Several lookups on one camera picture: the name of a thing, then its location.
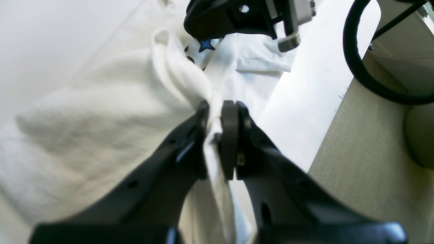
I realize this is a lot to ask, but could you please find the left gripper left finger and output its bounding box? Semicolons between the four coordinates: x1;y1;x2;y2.
29;100;210;244

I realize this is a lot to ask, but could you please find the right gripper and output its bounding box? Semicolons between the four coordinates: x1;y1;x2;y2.
183;0;316;53

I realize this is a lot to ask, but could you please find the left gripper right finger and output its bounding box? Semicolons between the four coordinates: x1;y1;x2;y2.
219;101;407;244

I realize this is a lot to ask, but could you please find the white printed T-shirt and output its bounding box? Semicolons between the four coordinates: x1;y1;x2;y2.
1;0;296;244

